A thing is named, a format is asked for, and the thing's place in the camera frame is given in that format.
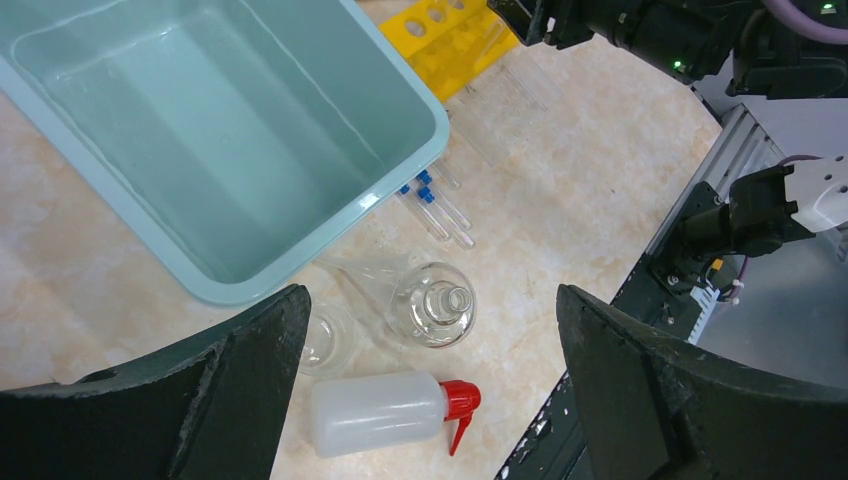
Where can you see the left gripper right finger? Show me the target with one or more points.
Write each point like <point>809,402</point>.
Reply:
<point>732,421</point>

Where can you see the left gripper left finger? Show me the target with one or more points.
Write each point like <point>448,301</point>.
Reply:
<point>210,406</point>

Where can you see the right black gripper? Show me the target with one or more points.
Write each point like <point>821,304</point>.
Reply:
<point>556,23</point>

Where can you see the yellow test tube rack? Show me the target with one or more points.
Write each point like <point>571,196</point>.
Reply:
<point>449,43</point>

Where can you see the clear test tubes on table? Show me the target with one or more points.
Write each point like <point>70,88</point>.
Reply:
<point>492,115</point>

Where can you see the wash bottle red cap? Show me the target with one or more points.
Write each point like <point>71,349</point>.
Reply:
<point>361,414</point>

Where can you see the small glass beaker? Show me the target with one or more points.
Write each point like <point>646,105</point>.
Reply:
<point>331,341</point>

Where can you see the glass funnel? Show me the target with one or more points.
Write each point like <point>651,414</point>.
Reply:
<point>376,278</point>

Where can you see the blue capped tube middle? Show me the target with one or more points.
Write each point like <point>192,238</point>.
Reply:
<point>445,219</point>

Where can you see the blue capped tube left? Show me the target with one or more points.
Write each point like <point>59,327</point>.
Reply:
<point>410,199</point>

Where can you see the glass erlenmeyer flask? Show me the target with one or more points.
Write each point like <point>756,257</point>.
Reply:
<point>434,306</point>

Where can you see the teal plastic tub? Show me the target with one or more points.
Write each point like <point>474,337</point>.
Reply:
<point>237,139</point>

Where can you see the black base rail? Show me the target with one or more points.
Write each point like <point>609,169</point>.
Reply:
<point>605,419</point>

